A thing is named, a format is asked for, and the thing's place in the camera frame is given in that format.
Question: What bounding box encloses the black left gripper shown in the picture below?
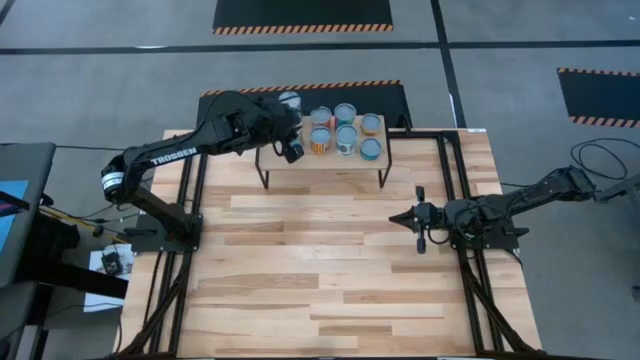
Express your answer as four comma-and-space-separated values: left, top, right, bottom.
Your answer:
259, 102, 304, 151

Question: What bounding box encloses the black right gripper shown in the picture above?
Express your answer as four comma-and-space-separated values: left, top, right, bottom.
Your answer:
388, 185, 450, 255

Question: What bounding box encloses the orange circles can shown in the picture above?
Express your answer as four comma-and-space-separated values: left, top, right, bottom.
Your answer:
309, 105, 333, 129

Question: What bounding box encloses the spicy black beans can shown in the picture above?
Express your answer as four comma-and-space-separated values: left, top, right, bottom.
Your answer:
309, 125, 333, 155

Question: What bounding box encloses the green pink can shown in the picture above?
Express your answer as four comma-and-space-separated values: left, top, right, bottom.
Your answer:
333, 102, 358, 128

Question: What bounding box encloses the white good start can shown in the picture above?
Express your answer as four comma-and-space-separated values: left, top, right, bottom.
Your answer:
335, 124, 359, 157

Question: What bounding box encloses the teal tuna fish can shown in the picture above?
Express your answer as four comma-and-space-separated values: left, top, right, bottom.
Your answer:
359, 137, 383, 162

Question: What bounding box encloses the wooden shelf with black legs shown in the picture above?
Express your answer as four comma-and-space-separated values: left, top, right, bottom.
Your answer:
254, 114, 394, 190

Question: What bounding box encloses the small black device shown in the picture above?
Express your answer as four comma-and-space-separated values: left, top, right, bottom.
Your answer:
101, 251, 124, 276

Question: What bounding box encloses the grey side table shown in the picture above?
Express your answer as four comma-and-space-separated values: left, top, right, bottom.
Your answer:
0, 142, 57, 289

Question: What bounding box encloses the white paper sheet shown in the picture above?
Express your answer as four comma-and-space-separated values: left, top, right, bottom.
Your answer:
82, 243, 137, 314

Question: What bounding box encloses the blue screen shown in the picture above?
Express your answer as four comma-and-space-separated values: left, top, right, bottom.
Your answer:
0, 179, 30, 254

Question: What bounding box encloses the black aluminium table frame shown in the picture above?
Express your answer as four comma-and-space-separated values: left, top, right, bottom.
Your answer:
114, 128, 544, 359

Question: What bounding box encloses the black floor cable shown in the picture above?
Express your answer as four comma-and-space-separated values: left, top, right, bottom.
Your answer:
569, 138, 632, 182

